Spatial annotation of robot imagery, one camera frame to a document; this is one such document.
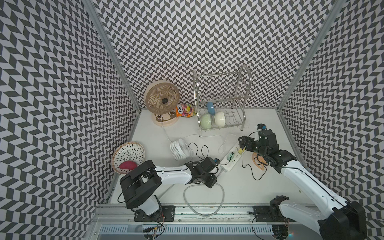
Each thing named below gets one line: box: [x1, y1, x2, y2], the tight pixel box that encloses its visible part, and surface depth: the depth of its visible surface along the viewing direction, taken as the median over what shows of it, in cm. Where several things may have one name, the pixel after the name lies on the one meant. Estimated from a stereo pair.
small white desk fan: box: [169, 139, 193, 162], surface depth 85 cm
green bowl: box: [200, 113, 211, 130], surface depth 98 cm
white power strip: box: [220, 144, 245, 172], surface depth 90 cm
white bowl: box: [214, 111, 226, 128], surface depth 99 cm
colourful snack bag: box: [175, 104, 196, 118], surface depth 114 cm
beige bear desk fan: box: [144, 80, 180, 127], surface depth 98 cm
